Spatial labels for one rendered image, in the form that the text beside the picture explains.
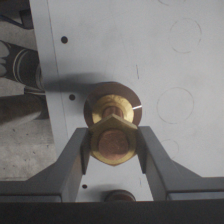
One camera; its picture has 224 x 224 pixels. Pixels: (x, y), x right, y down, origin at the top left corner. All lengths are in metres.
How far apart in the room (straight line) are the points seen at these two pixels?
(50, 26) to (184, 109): 0.32
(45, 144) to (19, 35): 1.20
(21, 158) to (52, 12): 2.05
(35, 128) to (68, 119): 1.67
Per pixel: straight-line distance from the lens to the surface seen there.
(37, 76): 0.48
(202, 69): 0.38
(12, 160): 2.36
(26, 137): 2.12
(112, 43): 0.34
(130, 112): 0.24
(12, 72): 0.53
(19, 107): 0.56
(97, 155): 0.16
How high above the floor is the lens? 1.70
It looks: 75 degrees down
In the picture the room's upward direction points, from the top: 179 degrees counter-clockwise
